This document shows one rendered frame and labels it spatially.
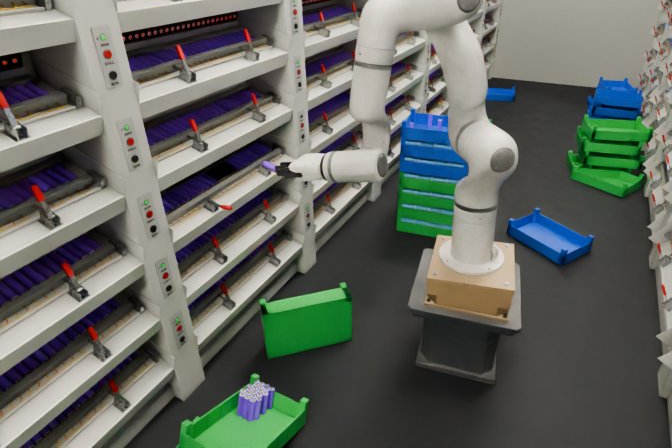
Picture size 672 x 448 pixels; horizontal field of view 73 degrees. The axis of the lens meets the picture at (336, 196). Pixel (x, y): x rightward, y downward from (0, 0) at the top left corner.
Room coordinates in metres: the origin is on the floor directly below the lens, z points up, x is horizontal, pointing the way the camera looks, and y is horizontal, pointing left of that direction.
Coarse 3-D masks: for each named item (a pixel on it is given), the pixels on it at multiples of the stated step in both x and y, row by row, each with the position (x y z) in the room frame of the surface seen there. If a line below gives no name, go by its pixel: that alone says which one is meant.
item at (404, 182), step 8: (400, 176) 1.85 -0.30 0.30; (400, 184) 1.85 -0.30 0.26; (408, 184) 1.84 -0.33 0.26; (416, 184) 1.82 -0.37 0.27; (424, 184) 1.81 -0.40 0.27; (432, 184) 1.80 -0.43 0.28; (440, 184) 1.78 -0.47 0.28; (448, 184) 1.77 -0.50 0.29; (456, 184) 1.76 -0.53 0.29; (440, 192) 1.78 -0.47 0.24; (448, 192) 1.77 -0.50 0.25
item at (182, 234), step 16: (272, 144) 1.58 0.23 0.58; (288, 144) 1.55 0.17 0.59; (224, 160) 1.44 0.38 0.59; (288, 160) 1.52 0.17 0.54; (256, 176) 1.38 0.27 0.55; (272, 176) 1.40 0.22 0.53; (240, 192) 1.28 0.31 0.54; (256, 192) 1.33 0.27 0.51; (192, 224) 1.09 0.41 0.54; (208, 224) 1.13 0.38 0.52; (176, 240) 1.02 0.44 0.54; (192, 240) 1.08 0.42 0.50
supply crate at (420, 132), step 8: (408, 120) 1.97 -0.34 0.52; (416, 120) 2.02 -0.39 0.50; (424, 120) 2.01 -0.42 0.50; (432, 120) 2.00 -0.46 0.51; (408, 128) 1.84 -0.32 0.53; (416, 128) 1.83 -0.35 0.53; (424, 128) 1.96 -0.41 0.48; (432, 128) 1.96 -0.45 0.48; (408, 136) 1.84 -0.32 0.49; (416, 136) 1.83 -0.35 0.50; (424, 136) 1.81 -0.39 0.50; (432, 136) 1.80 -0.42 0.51; (440, 136) 1.79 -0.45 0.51; (448, 136) 1.78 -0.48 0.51
